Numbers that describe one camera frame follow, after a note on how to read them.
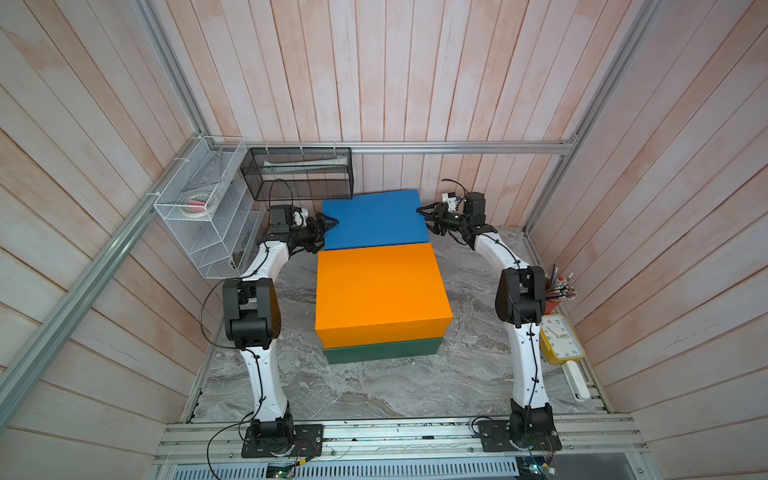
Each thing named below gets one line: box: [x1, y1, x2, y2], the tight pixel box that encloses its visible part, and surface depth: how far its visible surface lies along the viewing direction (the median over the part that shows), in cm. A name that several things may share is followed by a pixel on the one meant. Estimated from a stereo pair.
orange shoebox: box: [315, 242, 454, 349], surface depth 78 cm
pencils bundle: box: [545, 263, 577, 301], surface depth 84 cm
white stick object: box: [563, 360, 591, 402], surface depth 82 cm
